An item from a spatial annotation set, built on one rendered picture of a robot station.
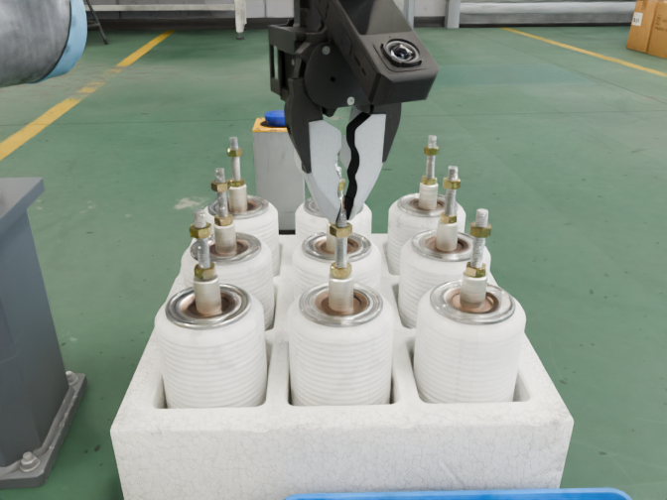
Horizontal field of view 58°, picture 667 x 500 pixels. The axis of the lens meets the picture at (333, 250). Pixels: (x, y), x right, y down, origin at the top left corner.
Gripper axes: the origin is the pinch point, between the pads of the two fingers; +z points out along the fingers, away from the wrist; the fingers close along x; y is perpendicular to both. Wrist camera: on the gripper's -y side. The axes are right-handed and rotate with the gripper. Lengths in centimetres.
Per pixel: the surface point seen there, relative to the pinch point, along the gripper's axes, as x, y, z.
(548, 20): -384, 389, 30
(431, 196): -19.9, 16.6, 7.8
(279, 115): -8.6, 39.5, 1.6
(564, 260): -65, 35, 34
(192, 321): 12.8, 2.9, 9.2
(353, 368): 0.9, -4.0, 13.0
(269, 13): -157, 475, 23
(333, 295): 1.0, 0.1, 7.9
